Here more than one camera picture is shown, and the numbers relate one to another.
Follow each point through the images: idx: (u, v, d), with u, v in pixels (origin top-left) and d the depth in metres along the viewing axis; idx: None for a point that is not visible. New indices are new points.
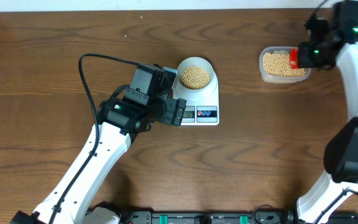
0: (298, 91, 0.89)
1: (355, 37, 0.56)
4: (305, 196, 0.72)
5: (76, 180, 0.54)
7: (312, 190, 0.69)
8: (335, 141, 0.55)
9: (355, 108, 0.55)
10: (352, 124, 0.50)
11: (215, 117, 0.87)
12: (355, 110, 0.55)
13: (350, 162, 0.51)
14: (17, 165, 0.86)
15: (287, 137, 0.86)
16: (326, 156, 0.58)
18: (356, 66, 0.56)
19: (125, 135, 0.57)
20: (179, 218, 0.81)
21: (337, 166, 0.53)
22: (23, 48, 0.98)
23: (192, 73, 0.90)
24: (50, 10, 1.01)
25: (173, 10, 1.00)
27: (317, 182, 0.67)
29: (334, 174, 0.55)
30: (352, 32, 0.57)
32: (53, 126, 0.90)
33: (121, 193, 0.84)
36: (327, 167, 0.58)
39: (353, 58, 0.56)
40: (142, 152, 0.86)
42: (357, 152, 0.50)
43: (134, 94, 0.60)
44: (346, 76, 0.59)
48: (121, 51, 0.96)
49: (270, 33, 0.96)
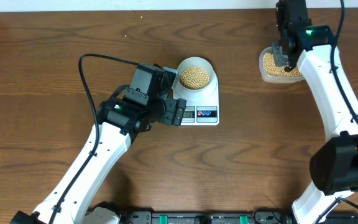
0: (298, 91, 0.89)
1: (309, 40, 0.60)
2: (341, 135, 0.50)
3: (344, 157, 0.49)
4: (301, 200, 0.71)
5: (75, 181, 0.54)
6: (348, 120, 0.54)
7: (306, 194, 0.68)
8: (321, 159, 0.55)
9: (330, 123, 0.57)
10: (332, 145, 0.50)
11: (215, 117, 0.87)
12: (330, 124, 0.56)
13: (340, 178, 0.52)
14: (17, 165, 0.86)
15: (287, 137, 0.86)
16: (313, 172, 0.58)
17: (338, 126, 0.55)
18: (322, 78, 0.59)
19: (125, 135, 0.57)
20: (179, 218, 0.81)
21: (327, 183, 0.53)
22: (23, 48, 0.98)
23: (192, 73, 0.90)
24: (50, 10, 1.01)
25: (173, 10, 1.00)
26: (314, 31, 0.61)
27: (311, 188, 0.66)
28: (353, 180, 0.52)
29: (325, 190, 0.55)
30: (306, 35, 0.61)
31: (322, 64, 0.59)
32: (53, 126, 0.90)
33: (121, 193, 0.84)
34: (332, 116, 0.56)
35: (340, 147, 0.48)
36: (316, 183, 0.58)
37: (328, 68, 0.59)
39: (315, 67, 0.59)
40: (142, 152, 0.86)
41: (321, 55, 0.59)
42: (344, 168, 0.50)
43: (134, 94, 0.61)
44: (315, 88, 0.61)
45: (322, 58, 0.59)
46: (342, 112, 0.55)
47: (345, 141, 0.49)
48: (121, 51, 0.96)
49: (270, 33, 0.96)
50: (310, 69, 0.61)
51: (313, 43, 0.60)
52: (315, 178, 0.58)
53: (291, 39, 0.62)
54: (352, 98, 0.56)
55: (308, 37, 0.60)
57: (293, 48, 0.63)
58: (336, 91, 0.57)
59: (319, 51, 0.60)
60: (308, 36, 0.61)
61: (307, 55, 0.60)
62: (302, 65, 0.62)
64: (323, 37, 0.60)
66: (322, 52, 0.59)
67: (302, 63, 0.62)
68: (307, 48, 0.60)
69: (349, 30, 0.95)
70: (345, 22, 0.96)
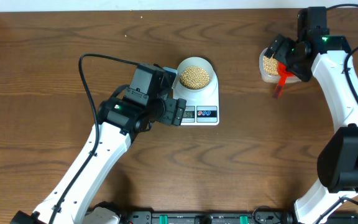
0: (298, 91, 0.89)
1: (325, 46, 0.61)
2: (349, 127, 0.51)
3: (349, 148, 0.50)
4: (302, 200, 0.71)
5: (76, 180, 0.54)
6: None
7: (308, 193, 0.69)
8: (327, 154, 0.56)
9: (339, 118, 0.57)
10: (340, 135, 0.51)
11: (215, 117, 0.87)
12: (340, 119, 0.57)
13: (345, 173, 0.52)
14: (17, 165, 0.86)
15: (287, 136, 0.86)
16: (319, 170, 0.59)
17: (347, 119, 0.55)
18: (334, 77, 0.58)
19: (125, 135, 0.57)
20: (179, 218, 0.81)
21: (332, 179, 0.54)
22: (23, 48, 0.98)
23: (192, 73, 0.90)
24: (50, 10, 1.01)
25: (173, 10, 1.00)
26: (330, 38, 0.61)
27: (313, 188, 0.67)
28: None
29: (331, 187, 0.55)
30: (322, 42, 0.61)
31: (335, 65, 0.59)
32: (53, 126, 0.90)
33: (121, 193, 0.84)
34: (342, 111, 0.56)
35: (348, 138, 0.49)
36: (322, 180, 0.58)
37: (340, 68, 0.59)
39: (328, 67, 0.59)
40: (142, 152, 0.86)
41: (334, 58, 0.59)
42: (350, 161, 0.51)
43: (134, 94, 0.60)
44: (326, 86, 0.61)
45: (335, 61, 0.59)
46: (352, 109, 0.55)
47: (352, 132, 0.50)
48: (122, 51, 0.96)
49: (270, 33, 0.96)
50: (323, 70, 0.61)
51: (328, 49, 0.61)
52: (321, 175, 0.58)
53: (308, 45, 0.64)
54: None
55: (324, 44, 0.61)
57: (309, 53, 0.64)
58: (348, 89, 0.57)
59: (334, 55, 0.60)
60: (324, 43, 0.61)
61: (322, 58, 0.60)
62: (316, 66, 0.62)
64: (337, 45, 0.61)
66: (337, 56, 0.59)
67: (316, 66, 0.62)
68: (322, 51, 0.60)
69: (350, 30, 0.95)
70: (345, 22, 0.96)
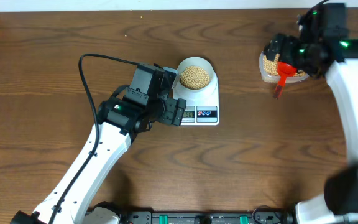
0: (298, 91, 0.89)
1: (344, 53, 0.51)
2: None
3: None
4: (306, 205, 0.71)
5: (76, 180, 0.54)
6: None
7: (313, 201, 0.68)
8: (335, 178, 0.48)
9: (353, 144, 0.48)
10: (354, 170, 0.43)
11: (215, 117, 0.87)
12: (354, 145, 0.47)
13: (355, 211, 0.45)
14: (17, 165, 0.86)
15: (287, 136, 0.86)
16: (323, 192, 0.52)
17: None
18: (352, 94, 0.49)
19: (125, 135, 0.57)
20: (179, 218, 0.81)
21: (339, 211, 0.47)
22: (23, 48, 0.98)
23: (192, 73, 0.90)
24: (50, 10, 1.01)
25: (173, 10, 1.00)
26: (350, 43, 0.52)
27: (319, 198, 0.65)
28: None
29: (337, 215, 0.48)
30: (340, 46, 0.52)
31: (355, 79, 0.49)
32: (53, 126, 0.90)
33: (121, 193, 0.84)
34: (357, 137, 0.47)
35: None
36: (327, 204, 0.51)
37: None
39: (346, 80, 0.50)
40: (142, 152, 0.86)
41: (353, 70, 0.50)
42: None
43: (134, 94, 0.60)
44: (340, 102, 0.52)
45: (355, 74, 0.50)
46: None
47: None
48: (122, 51, 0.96)
49: (270, 33, 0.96)
50: (340, 83, 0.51)
51: (347, 55, 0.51)
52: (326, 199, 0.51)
53: (323, 48, 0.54)
54: None
55: (343, 49, 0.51)
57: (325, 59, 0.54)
58: None
59: (352, 66, 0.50)
60: (344, 48, 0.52)
61: (339, 68, 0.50)
62: (332, 77, 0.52)
64: (357, 51, 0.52)
66: (356, 68, 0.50)
67: (332, 76, 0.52)
68: (339, 60, 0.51)
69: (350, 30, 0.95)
70: None
